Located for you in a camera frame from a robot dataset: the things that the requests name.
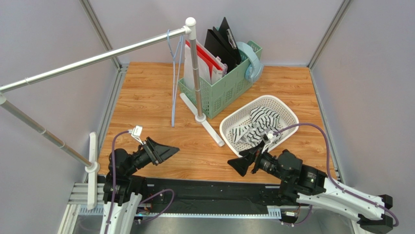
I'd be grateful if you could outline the green plastic file basket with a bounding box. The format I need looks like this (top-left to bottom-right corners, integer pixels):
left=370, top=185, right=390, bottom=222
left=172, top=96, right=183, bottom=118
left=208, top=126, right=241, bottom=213
left=178, top=40, right=263, bottom=119

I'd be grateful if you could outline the silver clothes rack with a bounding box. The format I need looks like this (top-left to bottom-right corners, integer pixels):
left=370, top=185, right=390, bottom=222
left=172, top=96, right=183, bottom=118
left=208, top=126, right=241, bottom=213
left=0, top=17, right=225, bottom=210

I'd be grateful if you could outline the white document folder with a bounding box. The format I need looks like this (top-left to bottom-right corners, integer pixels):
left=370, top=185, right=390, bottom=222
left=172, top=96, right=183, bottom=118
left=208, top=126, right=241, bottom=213
left=183, top=40, right=224, bottom=90

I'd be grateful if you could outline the blue wire hanger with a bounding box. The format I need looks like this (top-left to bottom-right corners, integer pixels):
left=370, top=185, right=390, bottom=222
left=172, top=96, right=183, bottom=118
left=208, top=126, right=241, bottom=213
left=167, top=30, right=184, bottom=128

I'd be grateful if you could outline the white perforated plastic basket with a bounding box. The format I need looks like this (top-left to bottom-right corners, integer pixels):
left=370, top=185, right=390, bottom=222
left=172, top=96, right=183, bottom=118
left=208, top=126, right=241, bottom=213
left=220, top=95, right=299, bottom=156

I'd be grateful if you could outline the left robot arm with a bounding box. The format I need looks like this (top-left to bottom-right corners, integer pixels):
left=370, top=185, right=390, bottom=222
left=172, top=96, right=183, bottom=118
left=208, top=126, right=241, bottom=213
left=100, top=137, right=180, bottom=234

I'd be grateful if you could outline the black folder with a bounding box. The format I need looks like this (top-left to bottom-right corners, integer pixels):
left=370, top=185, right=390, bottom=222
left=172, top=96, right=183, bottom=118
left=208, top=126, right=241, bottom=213
left=204, top=29, right=237, bottom=73

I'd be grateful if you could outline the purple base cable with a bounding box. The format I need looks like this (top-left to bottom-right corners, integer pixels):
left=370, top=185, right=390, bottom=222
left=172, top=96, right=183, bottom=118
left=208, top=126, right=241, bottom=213
left=131, top=188, right=175, bottom=222

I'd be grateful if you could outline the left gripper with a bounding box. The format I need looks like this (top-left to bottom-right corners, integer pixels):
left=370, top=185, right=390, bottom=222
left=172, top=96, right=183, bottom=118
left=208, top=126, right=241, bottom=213
left=125, top=136, right=179, bottom=176

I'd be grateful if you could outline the black white striped tank top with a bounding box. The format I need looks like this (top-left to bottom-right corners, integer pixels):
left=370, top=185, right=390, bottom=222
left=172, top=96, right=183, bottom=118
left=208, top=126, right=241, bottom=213
left=231, top=106, right=280, bottom=147

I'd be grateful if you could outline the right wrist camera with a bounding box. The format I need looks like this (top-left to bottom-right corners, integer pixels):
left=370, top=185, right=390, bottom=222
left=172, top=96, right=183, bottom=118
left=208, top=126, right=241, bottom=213
left=262, top=128, right=281, bottom=153

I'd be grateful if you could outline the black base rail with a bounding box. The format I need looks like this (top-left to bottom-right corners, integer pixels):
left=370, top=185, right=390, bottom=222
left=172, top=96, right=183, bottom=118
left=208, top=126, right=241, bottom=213
left=135, top=178, right=298, bottom=219

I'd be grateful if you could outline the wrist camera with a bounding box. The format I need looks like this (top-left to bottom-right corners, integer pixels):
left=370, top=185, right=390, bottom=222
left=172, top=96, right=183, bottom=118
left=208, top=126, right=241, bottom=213
left=128, top=125, right=144, bottom=145
left=262, top=128, right=281, bottom=153

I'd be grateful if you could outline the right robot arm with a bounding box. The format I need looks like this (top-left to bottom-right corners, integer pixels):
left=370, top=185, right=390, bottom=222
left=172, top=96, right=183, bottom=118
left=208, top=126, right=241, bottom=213
left=227, top=144, right=394, bottom=234

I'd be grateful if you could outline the red folder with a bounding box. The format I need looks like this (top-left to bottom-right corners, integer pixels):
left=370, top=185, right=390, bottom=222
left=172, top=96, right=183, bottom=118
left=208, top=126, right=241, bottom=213
left=196, top=41, right=226, bottom=74

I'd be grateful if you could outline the black clipboard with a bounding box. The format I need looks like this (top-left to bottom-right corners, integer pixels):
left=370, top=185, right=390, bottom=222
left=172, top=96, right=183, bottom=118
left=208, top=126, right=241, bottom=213
left=212, top=17, right=242, bottom=65

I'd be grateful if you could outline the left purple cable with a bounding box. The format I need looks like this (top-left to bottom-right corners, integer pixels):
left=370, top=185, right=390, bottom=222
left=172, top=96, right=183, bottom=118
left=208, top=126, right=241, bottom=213
left=103, top=130, right=132, bottom=234

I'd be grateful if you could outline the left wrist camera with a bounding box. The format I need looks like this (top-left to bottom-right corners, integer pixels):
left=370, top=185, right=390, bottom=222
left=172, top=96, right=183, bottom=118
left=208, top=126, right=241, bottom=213
left=128, top=125, right=144, bottom=145

